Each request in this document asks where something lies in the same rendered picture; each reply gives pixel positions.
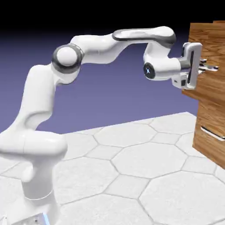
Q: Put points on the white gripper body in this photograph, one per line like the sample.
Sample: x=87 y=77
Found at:
x=195 y=52

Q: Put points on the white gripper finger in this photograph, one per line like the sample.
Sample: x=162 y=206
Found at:
x=201 y=71
x=203 y=60

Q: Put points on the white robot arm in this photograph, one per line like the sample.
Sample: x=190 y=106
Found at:
x=42 y=98

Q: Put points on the wooden drawer front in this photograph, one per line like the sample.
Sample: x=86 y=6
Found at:
x=207 y=149
x=211 y=38

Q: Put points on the wooden cabinet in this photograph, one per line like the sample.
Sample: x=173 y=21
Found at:
x=211 y=114

